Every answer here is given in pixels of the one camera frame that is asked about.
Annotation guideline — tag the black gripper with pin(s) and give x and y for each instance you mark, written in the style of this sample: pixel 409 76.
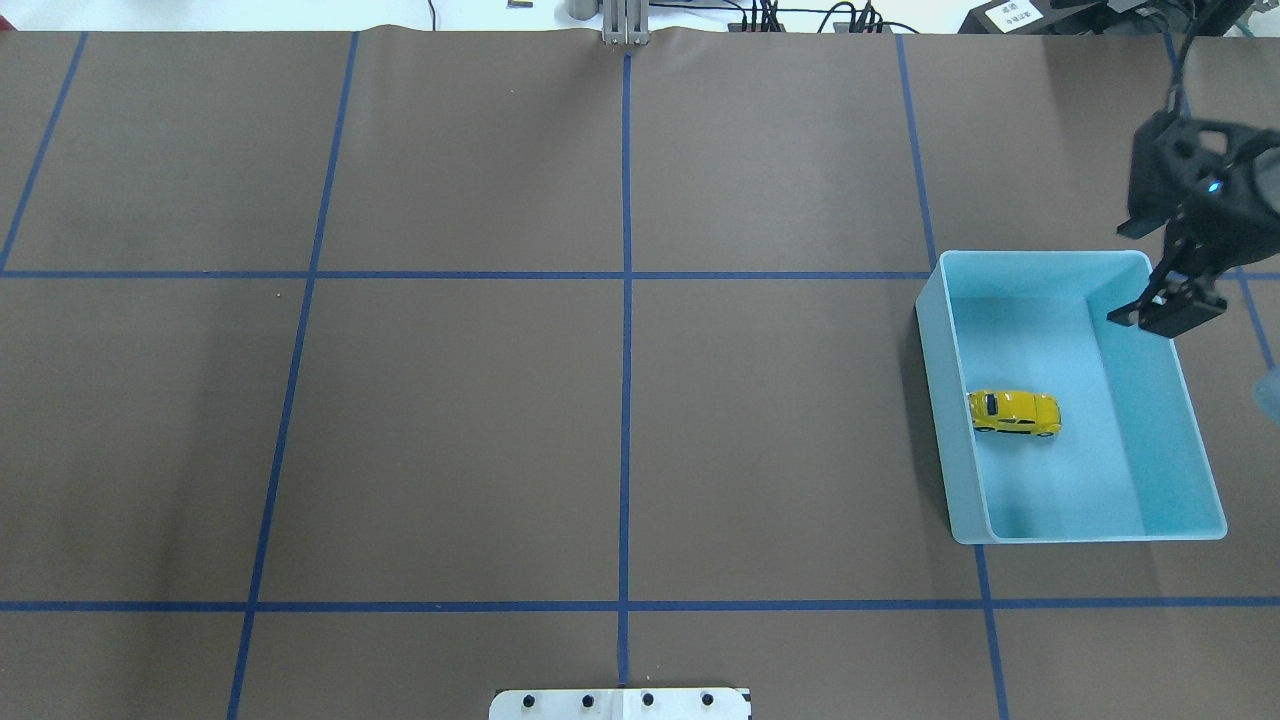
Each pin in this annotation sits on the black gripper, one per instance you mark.
pixel 1232 218

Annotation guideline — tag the yellow beetle toy car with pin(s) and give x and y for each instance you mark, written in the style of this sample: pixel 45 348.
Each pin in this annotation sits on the yellow beetle toy car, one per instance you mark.
pixel 1012 411

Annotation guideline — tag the light blue plastic bin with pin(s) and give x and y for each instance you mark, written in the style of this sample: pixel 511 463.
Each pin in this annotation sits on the light blue plastic bin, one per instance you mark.
pixel 1129 463

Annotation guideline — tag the black box with label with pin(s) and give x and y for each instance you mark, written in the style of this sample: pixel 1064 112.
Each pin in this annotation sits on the black box with label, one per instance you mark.
pixel 1002 18

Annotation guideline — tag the aluminium frame post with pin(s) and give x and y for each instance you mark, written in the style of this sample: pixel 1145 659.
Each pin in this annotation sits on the aluminium frame post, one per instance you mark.
pixel 625 22

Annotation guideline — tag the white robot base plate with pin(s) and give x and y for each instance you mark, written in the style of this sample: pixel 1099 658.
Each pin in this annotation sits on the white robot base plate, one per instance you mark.
pixel 623 703

